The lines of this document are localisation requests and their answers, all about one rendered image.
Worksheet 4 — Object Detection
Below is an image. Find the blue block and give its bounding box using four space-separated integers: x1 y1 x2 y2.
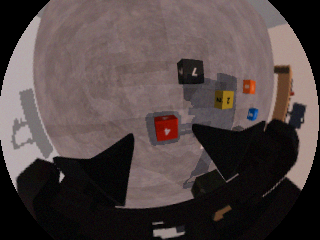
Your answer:
247 108 259 121

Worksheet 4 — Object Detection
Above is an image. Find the red block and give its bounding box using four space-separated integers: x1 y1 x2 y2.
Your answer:
153 116 179 141

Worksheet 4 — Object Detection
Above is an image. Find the yellow block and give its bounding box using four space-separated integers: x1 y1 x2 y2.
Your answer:
215 91 235 109

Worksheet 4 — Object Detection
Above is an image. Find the orange block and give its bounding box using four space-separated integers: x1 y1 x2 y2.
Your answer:
243 79 256 95

